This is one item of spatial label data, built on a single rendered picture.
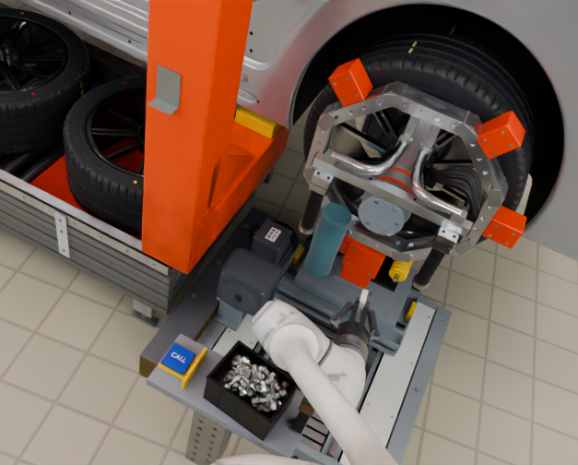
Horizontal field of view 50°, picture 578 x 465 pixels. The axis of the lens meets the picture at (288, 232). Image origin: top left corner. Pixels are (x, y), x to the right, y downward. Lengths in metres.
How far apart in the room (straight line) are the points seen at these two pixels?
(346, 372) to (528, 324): 1.60
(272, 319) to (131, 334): 1.10
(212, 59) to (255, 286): 0.89
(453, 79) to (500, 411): 1.35
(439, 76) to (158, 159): 0.74
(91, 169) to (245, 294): 0.65
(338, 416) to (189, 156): 0.72
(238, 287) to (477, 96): 0.93
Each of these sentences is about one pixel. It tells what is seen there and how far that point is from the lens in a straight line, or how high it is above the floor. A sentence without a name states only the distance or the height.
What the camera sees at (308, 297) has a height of 0.15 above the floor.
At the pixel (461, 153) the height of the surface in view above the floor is 0.86.
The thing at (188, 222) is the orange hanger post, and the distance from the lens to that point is 1.65.
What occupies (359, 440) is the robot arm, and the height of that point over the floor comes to 1.03.
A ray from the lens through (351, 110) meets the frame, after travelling 1.67.
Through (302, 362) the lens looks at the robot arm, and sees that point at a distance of 1.18.
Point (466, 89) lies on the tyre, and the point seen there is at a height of 1.16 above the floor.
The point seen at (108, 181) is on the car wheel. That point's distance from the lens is 2.09.
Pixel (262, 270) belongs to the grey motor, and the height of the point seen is 0.41.
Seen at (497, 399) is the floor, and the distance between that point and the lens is 2.55.
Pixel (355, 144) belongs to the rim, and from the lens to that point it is 2.07.
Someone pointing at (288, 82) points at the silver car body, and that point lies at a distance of 1.90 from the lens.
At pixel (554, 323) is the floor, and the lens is 2.91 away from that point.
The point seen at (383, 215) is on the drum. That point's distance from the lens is 1.64.
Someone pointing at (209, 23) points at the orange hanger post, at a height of 1.33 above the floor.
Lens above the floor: 1.97
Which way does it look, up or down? 47 degrees down
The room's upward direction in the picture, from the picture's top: 17 degrees clockwise
